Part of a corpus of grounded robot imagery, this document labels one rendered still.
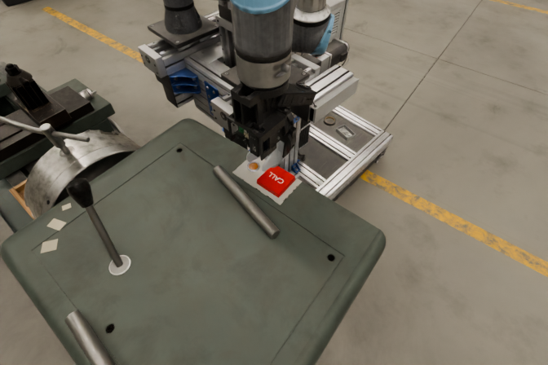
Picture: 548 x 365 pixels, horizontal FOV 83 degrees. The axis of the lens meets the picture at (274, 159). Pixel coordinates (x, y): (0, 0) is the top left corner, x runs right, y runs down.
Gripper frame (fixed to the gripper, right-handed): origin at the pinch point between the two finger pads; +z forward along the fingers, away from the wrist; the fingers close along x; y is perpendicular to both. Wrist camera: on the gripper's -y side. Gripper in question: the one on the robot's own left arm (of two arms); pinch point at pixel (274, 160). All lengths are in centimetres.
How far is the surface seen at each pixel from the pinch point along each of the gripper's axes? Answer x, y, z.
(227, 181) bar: -6.7, 7.0, 5.5
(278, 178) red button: 0.5, -0.9, 6.4
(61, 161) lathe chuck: -43, 26, 10
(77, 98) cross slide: -104, 3, 36
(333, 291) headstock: 21.8, 10.8, 7.8
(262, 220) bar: 4.9, 9.2, 5.5
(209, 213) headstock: -4.9, 13.9, 7.6
